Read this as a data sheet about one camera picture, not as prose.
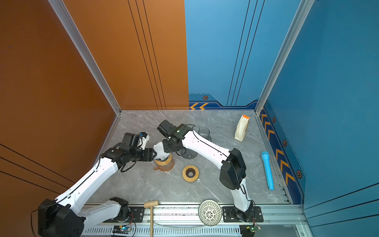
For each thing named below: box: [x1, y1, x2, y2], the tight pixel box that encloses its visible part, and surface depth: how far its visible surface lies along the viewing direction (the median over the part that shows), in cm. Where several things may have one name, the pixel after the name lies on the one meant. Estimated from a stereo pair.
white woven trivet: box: [198, 199, 223, 227], surface depth 74 cm
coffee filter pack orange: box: [234, 114, 251, 142], surface depth 102 cm
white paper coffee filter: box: [152, 141, 170, 161], surface depth 83 cm
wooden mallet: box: [144, 199, 159, 237], surface depth 76 cm
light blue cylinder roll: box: [261, 151, 274, 191], surface depth 88 cm
